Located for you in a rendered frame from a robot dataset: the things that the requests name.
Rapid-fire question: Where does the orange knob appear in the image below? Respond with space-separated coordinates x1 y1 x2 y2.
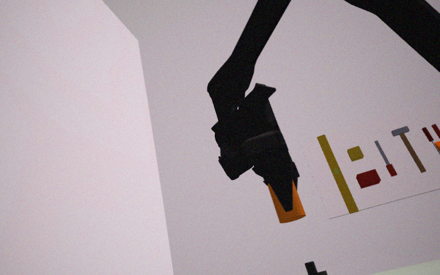
268 181 306 223

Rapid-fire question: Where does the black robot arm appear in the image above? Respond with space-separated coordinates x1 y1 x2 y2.
207 0 440 180

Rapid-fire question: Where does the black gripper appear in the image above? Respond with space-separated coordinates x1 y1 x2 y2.
241 117 300 212

